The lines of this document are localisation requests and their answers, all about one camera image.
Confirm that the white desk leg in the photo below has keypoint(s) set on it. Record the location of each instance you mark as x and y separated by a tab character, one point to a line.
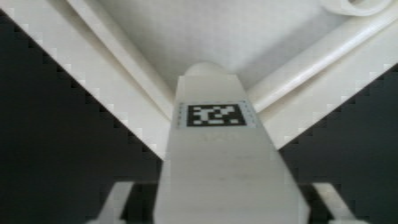
226	184

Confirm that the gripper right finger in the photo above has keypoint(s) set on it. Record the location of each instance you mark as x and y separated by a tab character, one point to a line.
336	205

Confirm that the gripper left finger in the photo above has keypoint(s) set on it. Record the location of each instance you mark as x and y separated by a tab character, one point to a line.
114	205

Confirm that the white desk tabletop tray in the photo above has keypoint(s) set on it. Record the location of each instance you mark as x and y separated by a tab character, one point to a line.
306	47

